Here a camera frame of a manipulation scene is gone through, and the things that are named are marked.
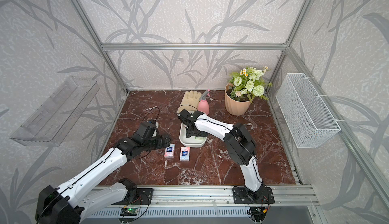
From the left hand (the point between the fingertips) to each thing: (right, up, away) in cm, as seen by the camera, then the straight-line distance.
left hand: (165, 140), depth 81 cm
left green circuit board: (-15, -31, -10) cm, 36 cm away
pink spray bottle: (+20, +19, +16) cm, 32 cm away
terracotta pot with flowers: (+43, +29, +6) cm, 52 cm away
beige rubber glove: (+10, +22, +33) cm, 41 cm away
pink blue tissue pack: (+1, -8, +6) cm, 10 cm away
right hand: (+15, +2, +11) cm, 19 cm away
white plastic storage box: (+13, -3, +9) cm, 16 cm away
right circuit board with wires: (+47, -33, -9) cm, 58 cm away
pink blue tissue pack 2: (+10, -9, +5) cm, 14 cm away
